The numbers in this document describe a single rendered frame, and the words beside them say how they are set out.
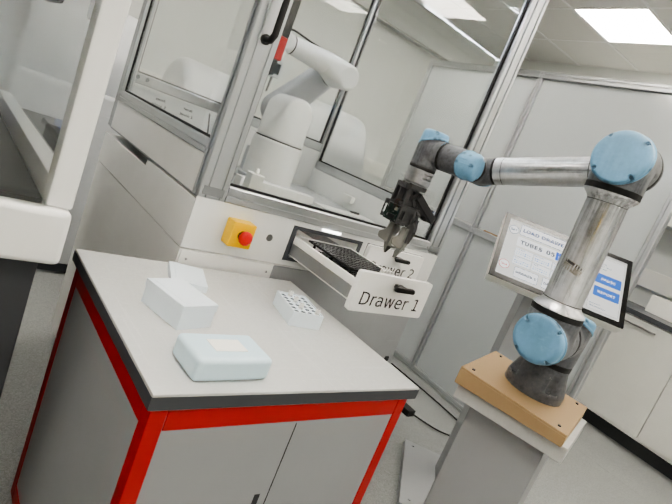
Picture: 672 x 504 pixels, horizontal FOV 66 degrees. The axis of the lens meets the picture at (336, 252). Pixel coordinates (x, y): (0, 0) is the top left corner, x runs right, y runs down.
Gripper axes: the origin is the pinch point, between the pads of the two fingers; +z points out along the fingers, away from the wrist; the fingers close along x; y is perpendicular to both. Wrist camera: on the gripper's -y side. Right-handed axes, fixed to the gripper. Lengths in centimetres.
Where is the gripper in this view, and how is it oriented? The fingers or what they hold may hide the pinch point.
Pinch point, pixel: (392, 250)
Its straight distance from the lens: 149.3
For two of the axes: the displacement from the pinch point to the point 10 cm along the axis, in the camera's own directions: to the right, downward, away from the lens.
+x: 5.6, 3.9, -7.3
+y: -7.4, -1.5, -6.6
